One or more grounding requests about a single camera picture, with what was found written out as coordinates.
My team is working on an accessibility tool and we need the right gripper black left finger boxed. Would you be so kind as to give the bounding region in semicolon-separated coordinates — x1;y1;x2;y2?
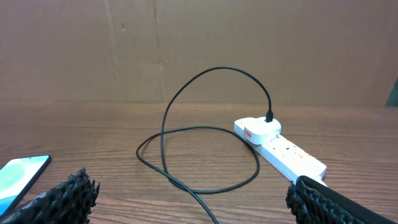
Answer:
1;168;100;224

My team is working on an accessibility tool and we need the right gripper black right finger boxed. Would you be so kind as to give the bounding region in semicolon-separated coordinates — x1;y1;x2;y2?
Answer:
285;175;397;224

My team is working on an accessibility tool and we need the Galaxy S24+ smartphone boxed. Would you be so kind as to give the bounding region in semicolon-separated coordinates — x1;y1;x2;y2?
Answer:
1;155;52;218

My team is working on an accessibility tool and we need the white USB charger plug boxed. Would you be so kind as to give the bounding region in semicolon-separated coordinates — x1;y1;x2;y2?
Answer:
243;117;282;145

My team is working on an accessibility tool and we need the white power strip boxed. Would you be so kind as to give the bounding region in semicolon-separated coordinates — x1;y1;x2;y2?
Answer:
234;118;326;184

